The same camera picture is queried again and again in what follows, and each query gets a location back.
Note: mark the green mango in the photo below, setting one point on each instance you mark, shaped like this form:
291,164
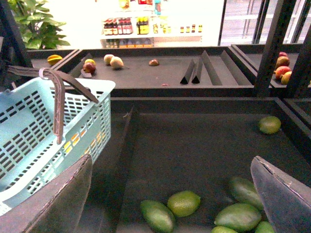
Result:
241,217
158,217

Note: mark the white shelf with bottles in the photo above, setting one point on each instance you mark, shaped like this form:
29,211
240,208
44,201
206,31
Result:
147,24

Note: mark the white zip tie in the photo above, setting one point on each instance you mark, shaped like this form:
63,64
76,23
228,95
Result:
42,75

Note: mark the yellow starfruit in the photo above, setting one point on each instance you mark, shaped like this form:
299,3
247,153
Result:
54,59

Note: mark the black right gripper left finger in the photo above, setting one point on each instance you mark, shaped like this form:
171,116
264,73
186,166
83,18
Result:
55,208

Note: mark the green mango right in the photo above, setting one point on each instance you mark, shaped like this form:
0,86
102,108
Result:
241,217

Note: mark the light blue plastic basket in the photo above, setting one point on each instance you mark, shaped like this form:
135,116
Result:
30,156

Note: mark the black triangular divider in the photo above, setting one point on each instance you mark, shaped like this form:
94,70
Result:
186,78

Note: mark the black fruit display shelf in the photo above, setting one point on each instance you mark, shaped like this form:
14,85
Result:
160,146

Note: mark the green potted plant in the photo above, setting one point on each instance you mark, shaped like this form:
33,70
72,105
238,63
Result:
37,26

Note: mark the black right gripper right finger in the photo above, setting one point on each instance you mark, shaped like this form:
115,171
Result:
286,201

